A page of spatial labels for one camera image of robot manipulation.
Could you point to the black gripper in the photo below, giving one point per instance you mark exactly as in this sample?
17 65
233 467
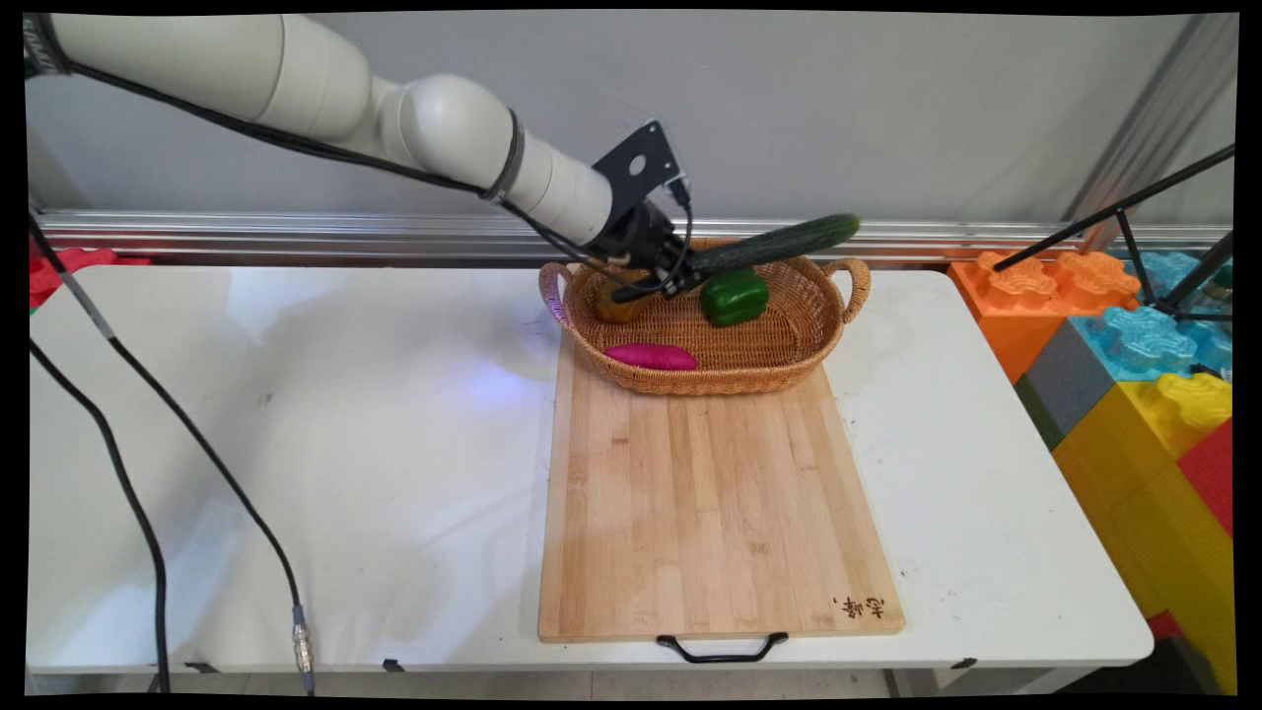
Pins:
641 237

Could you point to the long green cucumber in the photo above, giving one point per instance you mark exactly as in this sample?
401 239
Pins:
779 244

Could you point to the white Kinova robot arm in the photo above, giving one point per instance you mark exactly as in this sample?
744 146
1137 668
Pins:
296 69

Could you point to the brown potato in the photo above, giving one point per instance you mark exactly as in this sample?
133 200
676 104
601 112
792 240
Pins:
619 308

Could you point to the green bell pepper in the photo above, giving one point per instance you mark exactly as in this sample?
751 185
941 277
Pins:
735 296

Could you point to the purple sweet potato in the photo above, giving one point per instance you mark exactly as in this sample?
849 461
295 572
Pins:
651 356

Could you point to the woven wicker basket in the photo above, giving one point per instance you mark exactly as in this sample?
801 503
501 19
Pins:
749 355

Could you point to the bamboo cutting board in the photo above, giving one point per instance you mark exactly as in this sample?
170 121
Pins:
710 513

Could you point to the orange foam block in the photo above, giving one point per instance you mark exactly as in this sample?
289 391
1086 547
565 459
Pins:
986 316

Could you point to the grey foam block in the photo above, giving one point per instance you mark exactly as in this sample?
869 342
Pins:
1065 380

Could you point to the blue foam block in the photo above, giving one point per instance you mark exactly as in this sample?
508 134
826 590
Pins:
1144 340

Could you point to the yellow foam block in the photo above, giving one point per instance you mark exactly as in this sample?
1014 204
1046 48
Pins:
1134 493

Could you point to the black tripod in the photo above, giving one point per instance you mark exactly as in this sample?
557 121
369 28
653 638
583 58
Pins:
1198 271

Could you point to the large red foam block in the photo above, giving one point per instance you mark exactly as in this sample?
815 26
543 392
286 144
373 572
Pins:
1213 478

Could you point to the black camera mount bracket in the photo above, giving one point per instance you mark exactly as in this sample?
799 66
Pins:
656 148

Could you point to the aluminium rail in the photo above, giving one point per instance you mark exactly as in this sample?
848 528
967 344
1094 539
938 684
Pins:
296 237

